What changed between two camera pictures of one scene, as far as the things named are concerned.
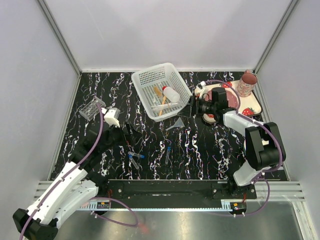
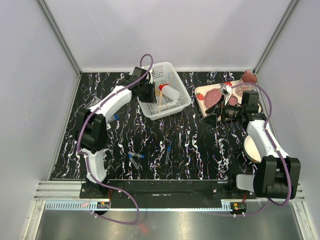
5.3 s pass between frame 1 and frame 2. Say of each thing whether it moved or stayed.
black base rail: stayed
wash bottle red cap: moved
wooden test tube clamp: moved
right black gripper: moved
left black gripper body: moved
